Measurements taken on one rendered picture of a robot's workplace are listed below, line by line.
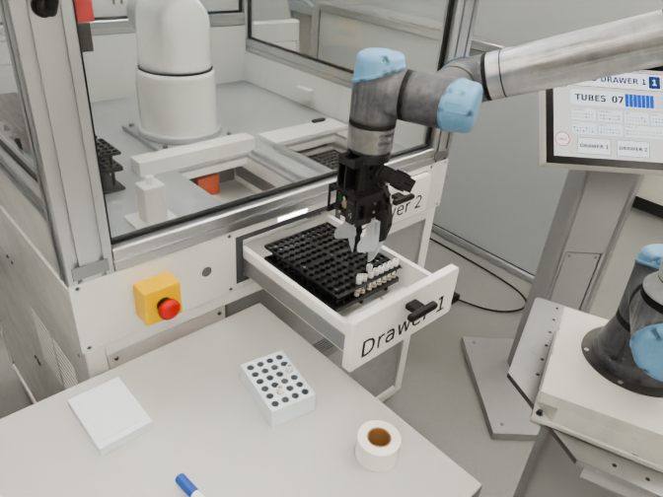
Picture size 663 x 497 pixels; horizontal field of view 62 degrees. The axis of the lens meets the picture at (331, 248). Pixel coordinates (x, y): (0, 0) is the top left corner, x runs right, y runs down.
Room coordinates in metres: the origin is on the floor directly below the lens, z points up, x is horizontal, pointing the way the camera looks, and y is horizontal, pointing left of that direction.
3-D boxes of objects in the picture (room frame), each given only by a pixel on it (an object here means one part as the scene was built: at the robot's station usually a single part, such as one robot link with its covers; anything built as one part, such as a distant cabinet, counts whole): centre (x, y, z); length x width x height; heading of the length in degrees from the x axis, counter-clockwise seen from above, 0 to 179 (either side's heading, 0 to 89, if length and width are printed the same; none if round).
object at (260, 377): (0.69, 0.07, 0.78); 0.12 x 0.08 x 0.04; 35
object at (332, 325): (0.96, 0.00, 0.86); 0.40 x 0.26 x 0.06; 45
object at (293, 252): (0.95, 0.00, 0.87); 0.22 x 0.18 x 0.06; 45
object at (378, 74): (0.85, -0.05, 1.27); 0.09 x 0.08 x 0.11; 69
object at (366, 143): (0.85, -0.05, 1.19); 0.08 x 0.08 x 0.05
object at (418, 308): (0.79, -0.16, 0.91); 0.07 x 0.04 x 0.01; 135
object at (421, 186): (1.26, -0.14, 0.87); 0.29 x 0.02 x 0.11; 135
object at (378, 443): (0.59, -0.10, 0.78); 0.07 x 0.07 x 0.04
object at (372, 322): (0.81, -0.14, 0.87); 0.29 x 0.02 x 0.11; 135
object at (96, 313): (1.41, 0.40, 0.87); 1.02 x 0.95 x 0.14; 135
